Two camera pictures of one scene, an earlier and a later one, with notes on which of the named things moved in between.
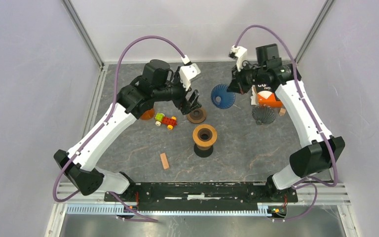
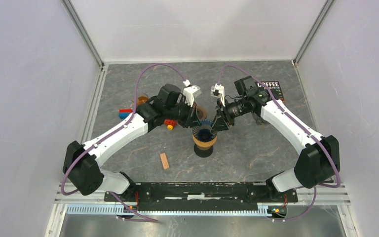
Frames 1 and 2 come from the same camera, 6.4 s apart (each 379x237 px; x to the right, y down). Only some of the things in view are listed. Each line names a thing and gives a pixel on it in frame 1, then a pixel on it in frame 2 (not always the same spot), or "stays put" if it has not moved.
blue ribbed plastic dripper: (221, 98) → (203, 133)
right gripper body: (245, 79) → (229, 112)
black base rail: (198, 196) stays put
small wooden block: (164, 161) stays put
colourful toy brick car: (170, 122) stays put
